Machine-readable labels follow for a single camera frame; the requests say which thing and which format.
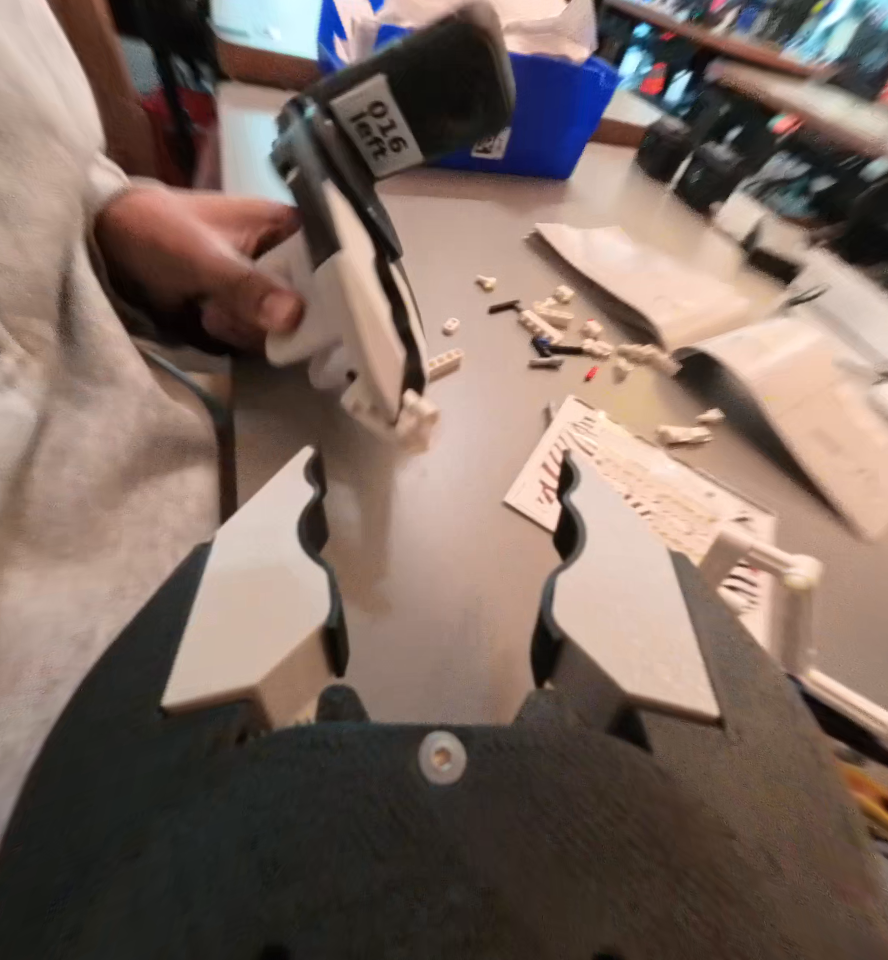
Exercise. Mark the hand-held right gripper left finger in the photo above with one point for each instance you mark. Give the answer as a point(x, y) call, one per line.
point(264, 600)

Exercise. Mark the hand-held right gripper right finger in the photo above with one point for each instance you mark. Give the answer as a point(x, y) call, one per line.
point(631, 607)

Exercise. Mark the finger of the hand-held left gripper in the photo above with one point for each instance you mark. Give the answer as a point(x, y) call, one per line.
point(369, 322)
point(412, 315)

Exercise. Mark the white lego connector assembly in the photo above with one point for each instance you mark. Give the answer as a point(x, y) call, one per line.
point(418, 424)

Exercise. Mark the white lego beam with holes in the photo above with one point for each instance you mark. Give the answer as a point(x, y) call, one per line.
point(445, 364)

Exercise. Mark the long black lego axle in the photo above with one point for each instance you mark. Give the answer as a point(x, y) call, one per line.
point(504, 306)

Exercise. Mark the thick white lego beam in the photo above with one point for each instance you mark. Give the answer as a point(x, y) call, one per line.
point(538, 324)

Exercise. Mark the grey lego axle pin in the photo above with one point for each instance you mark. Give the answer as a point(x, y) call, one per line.
point(545, 363)

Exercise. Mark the lego airplane model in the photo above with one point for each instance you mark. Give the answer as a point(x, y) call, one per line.
point(789, 592)

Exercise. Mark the white lego panel piece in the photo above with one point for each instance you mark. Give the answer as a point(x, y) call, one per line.
point(684, 435)

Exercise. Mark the small white lego pin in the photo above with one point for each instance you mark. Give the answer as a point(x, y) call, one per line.
point(710, 416)

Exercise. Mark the white angled lego beam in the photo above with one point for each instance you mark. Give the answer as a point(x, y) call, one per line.
point(654, 356)

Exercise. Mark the lego instruction booklet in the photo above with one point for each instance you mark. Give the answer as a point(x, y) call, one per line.
point(789, 375)

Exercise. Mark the person's left hand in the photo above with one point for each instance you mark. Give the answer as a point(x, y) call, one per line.
point(189, 247)

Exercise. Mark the blue plastic bin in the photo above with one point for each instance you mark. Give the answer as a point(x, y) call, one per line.
point(549, 120)

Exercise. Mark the zebra sticker sheet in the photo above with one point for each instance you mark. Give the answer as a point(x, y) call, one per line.
point(639, 472)

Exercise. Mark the black box device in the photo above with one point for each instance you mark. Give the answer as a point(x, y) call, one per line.
point(661, 150)
point(718, 176)

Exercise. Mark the red bag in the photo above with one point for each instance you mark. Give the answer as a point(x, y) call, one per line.
point(181, 127)

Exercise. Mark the grey zip sweatshirt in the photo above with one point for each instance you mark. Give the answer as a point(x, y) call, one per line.
point(39, 412)

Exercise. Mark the brown wooden desk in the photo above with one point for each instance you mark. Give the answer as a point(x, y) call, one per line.
point(103, 82)

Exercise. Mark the brown office desk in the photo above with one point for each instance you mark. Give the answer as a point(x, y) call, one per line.
point(789, 67)

